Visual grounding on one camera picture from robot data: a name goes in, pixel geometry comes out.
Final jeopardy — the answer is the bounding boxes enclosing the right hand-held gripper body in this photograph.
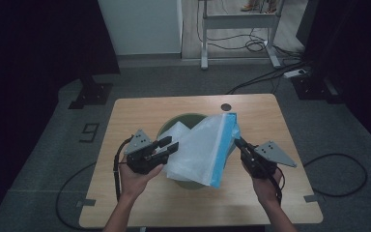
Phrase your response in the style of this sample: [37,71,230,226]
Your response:
[240,140,298,180]

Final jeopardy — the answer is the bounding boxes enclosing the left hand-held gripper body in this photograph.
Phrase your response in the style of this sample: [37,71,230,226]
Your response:
[124,129,170,176]

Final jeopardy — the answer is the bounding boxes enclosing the translucent blue-edged plastic bag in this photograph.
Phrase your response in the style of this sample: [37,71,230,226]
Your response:
[163,112,242,189]

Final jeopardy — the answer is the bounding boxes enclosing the green round bin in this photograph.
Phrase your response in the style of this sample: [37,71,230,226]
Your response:
[157,112,236,190]

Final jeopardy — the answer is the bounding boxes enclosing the person's right hand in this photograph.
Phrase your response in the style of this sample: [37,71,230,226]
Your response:
[243,162,284,206]

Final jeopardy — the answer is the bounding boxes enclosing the person's left hand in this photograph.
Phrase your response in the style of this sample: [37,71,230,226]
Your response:
[119,157,165,200]

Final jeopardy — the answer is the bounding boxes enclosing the black floor tape mark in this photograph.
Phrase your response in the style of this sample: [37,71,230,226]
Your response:
[78,122,100,144]

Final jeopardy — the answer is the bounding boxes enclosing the black stand base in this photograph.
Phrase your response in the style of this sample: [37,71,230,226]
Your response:
[291,75,344,104]
[68,74,114,110]

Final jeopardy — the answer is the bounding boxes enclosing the white power strip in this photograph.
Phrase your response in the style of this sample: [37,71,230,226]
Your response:
[282,68,308,79]

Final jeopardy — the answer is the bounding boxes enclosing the white cabinet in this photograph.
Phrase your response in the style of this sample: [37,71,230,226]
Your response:
[98,0,184,56]

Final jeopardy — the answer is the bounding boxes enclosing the black curtain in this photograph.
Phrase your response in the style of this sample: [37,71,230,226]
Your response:
[297,0,371,154]
[0,0,121,226]

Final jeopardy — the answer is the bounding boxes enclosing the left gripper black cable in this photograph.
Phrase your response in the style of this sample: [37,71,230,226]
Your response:
[112,134,135,203]

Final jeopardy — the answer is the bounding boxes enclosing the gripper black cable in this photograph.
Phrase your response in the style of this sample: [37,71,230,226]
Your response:
[253,154,285,206]
[112,134,135,203]

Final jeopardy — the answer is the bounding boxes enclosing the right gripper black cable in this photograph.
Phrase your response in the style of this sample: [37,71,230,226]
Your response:
[253,154,285,206]

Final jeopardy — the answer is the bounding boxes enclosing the thick black cable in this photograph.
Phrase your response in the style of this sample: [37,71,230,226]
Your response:
[226,60,307,96]

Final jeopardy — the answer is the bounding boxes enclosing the black floor cable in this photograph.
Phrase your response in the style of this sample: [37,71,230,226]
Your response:
[55,161,98,232]
[302,153,368,198]

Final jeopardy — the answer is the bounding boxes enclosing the coiled black cables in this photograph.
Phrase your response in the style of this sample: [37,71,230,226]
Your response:
[205,28,269,53]

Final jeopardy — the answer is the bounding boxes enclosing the white desk frame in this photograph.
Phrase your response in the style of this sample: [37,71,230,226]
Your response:
[199,0,286,71]

